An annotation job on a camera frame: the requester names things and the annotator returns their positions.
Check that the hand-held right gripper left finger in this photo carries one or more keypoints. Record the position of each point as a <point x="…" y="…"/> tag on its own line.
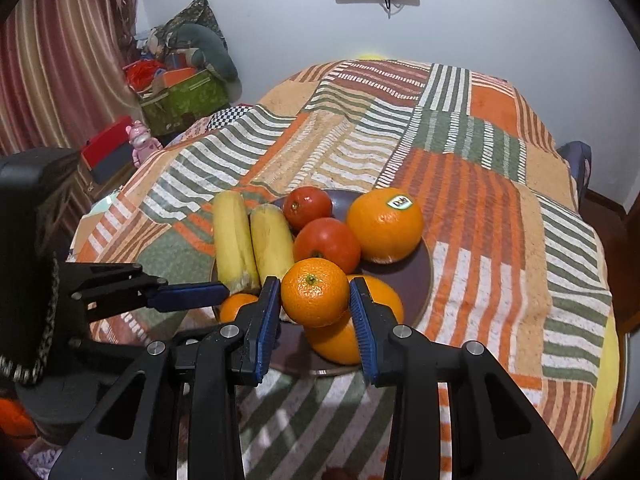
<point x="267" y="332"/>

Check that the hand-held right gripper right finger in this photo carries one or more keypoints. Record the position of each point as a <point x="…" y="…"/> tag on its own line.
<point x="362" y="337"/>

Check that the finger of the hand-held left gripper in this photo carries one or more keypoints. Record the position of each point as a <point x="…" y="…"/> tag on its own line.
<point x="125" y="346"/>
<point x="192" y="295"/>

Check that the large plain orange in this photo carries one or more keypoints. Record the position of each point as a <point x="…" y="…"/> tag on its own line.
<point x="332" y="345"/>

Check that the small mandarin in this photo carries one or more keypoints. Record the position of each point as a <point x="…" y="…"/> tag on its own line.
<point x="315" y="292"/>
<point x="237" y="307"/>

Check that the purple round plate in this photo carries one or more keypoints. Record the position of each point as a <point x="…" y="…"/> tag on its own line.
<point x="395" y="280"/>

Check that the yellow corn cob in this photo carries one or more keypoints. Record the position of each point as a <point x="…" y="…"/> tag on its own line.
<point x="272" y="247"/>
<point x="232" y="240"/>

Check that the red tomato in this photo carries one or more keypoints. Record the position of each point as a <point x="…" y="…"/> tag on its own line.
<point x="327" y="245"/>
<point x="307" y="207"/>

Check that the large orange with sticker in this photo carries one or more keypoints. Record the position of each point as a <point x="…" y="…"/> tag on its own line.
<point x="382" y="227"/>

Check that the red gift box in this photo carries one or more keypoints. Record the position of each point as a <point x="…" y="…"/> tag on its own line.
<point x="105" y="142"/>

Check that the pink bunny toy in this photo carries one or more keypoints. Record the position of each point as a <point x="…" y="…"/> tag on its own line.
<point x="144" y="144"/>

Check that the dark red date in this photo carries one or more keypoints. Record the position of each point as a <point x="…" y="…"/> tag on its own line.
<point x="337" y="473"/>

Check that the striped brown curtain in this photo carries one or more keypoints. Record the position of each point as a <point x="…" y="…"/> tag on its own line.
<point x="55" y="50"/>

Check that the red plastic bag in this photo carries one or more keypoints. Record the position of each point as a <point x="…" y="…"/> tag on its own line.
<point x="142" y="74"/>

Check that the floral checkered quilt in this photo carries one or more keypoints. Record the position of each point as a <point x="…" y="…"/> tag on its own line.
<point x="220" y="120"/>

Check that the green storage box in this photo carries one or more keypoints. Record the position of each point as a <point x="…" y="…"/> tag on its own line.
<point x="190" y="102"/>

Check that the orange cardboard box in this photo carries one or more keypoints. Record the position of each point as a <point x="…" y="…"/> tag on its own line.
<point x="175" y="77"/>

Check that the striped patchwork blanket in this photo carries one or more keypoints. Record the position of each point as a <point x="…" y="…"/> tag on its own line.
<point x="450" y="160"/>

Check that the grey plush pillow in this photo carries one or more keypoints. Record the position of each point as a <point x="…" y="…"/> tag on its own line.
<point x="210" y="50"/>

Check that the dark patterned cushion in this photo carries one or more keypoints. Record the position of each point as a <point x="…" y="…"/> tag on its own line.
<point x="200" y="12"/>

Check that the yellow cloth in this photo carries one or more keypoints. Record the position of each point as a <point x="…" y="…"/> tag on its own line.
<point x="611" y="375"/>

